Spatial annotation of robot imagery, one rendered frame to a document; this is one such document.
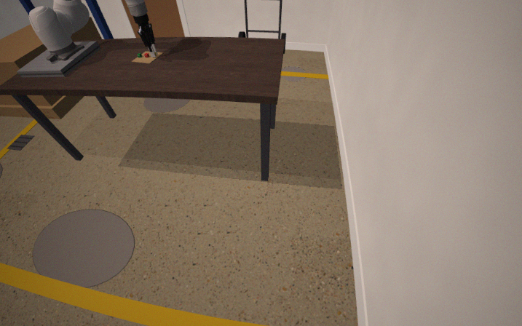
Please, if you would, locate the tan square mat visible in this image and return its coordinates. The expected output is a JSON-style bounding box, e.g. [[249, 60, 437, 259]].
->
[[132, 51, 163, 64]]

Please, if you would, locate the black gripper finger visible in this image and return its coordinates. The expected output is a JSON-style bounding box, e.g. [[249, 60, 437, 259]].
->
[[146, 23, 158, 55], [138, 26, 156, 57]]

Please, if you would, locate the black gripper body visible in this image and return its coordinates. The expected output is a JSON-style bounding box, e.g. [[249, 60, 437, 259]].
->
[[133, 14, 149, 33]]

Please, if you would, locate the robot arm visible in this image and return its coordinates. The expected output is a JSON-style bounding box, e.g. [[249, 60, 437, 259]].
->
[[29, 0, 148, 62]]

